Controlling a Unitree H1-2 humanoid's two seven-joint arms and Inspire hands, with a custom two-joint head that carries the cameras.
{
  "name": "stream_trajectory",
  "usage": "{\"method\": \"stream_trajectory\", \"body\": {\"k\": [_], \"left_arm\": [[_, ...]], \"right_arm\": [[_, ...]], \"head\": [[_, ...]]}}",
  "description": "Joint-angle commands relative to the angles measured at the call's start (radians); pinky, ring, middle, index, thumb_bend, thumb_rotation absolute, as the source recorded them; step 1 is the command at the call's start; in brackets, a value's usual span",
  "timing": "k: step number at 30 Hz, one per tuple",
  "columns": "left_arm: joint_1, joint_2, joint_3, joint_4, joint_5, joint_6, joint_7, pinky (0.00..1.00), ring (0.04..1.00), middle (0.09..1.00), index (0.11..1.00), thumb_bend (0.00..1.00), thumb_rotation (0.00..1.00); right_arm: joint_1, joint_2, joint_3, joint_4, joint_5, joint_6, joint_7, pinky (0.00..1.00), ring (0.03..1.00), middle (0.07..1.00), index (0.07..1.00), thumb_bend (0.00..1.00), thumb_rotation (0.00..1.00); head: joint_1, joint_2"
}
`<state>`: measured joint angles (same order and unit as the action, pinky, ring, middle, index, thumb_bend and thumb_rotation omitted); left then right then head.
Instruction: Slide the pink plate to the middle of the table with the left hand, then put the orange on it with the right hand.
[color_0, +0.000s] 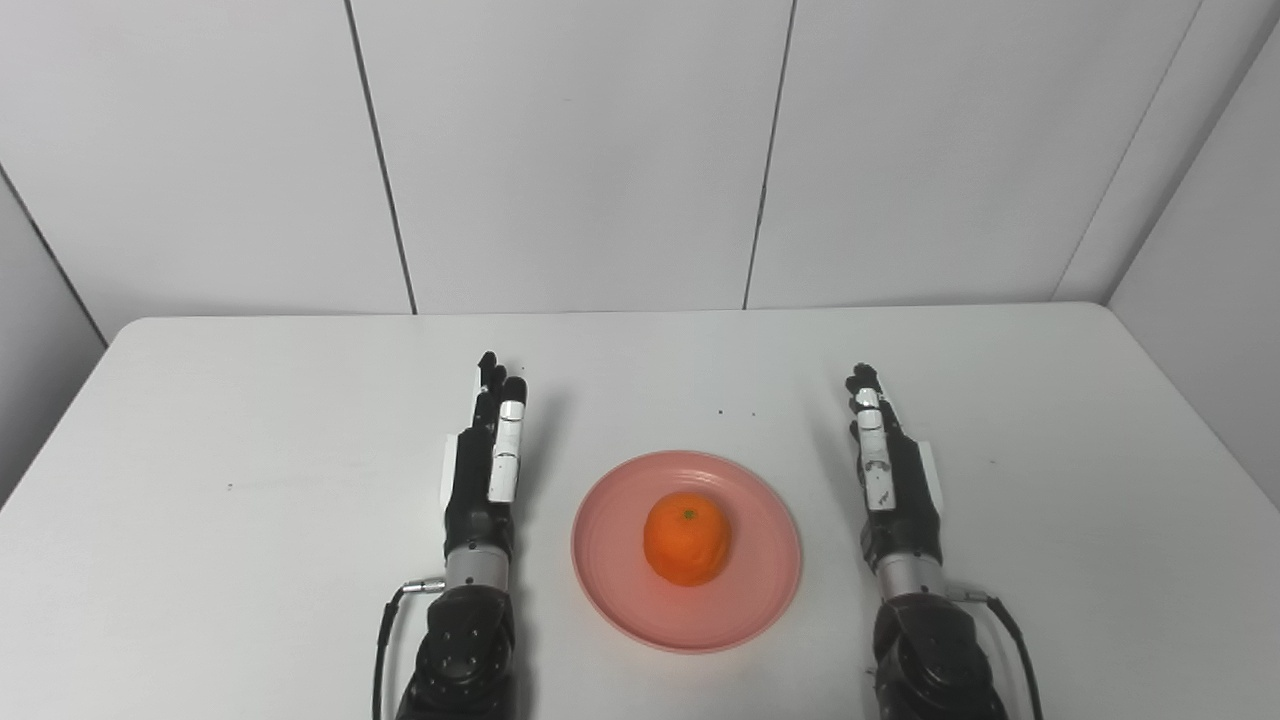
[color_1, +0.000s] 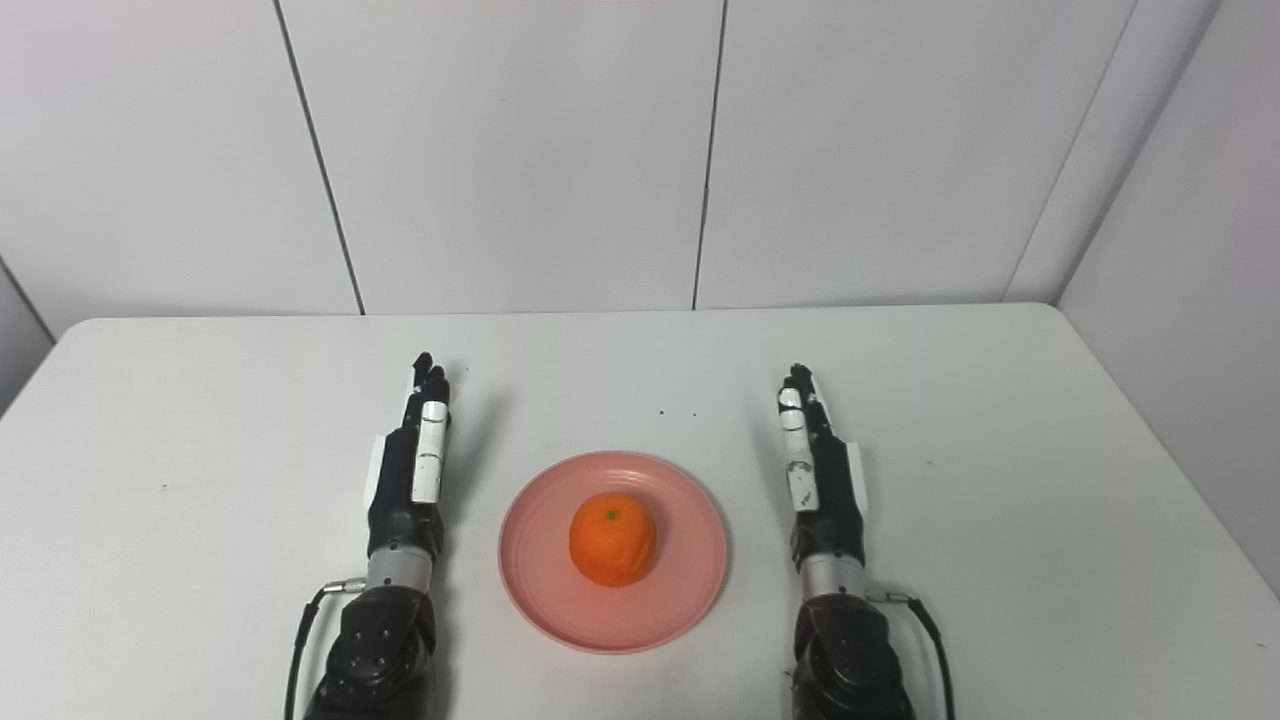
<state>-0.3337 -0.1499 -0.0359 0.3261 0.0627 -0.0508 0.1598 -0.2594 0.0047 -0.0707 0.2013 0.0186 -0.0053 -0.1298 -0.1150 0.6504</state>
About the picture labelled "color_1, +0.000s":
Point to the pink plastic plate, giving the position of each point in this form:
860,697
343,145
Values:
540,600

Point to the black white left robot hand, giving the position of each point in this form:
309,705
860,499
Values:
400,510

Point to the orange fruit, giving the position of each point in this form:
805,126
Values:
613,540

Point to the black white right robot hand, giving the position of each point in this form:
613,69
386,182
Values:
835,510

